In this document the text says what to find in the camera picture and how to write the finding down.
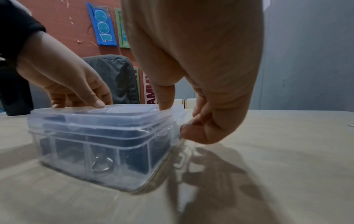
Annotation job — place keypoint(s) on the dark blue box insert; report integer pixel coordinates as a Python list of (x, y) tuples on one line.
[(116, 140)]

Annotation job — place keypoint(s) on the red and white sign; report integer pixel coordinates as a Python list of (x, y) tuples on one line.
[(148, 89)]

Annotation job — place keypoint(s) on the green wall sign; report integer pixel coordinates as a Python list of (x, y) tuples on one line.
[(121, 37)]

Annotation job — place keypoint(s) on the person's black shirt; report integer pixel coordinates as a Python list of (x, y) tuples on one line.
[(13, 24)]

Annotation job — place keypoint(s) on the person's right hand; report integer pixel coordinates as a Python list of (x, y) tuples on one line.
[(199, 54)]

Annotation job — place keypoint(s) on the blue wall sign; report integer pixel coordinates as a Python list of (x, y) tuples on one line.
[(101, 24)]

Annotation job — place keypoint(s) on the clear plastic compartment box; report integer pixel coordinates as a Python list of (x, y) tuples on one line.
[(91, 140)]

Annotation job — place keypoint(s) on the grey office chair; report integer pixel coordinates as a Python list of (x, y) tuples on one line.
[(116, 74)]

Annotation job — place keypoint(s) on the person's left hand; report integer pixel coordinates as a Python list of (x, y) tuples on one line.
[(55, 67)]

